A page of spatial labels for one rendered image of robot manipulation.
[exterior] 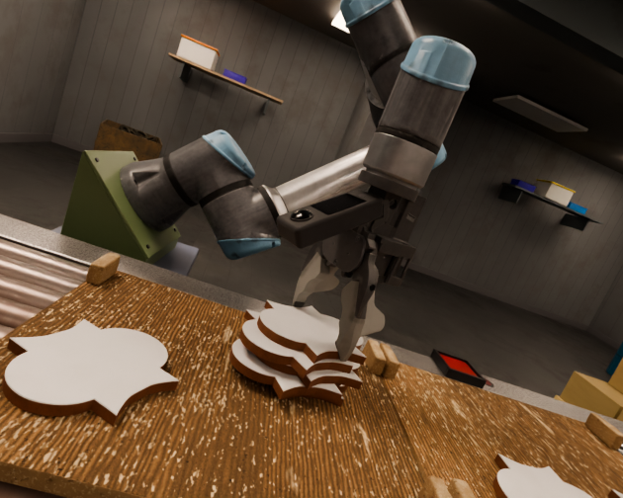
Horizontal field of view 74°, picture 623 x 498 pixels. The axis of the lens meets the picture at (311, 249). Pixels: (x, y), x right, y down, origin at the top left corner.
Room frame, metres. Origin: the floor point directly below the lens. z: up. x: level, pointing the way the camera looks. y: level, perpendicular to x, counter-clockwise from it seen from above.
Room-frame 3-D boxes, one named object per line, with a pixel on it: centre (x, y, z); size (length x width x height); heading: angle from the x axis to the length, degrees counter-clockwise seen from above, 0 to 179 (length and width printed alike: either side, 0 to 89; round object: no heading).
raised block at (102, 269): (0.51, 0.24, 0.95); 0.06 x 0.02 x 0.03; 9
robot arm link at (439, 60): (0.50, -0.06, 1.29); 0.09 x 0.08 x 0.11; 172
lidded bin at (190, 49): (6.12, 2.48, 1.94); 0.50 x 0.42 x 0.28; 103
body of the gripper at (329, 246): (0.50, -0.06, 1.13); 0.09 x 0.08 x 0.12; 127
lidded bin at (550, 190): (7.50, -3.49, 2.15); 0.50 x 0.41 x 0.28; 103
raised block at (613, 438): (0.64, -0.55, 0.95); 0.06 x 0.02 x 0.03; 9
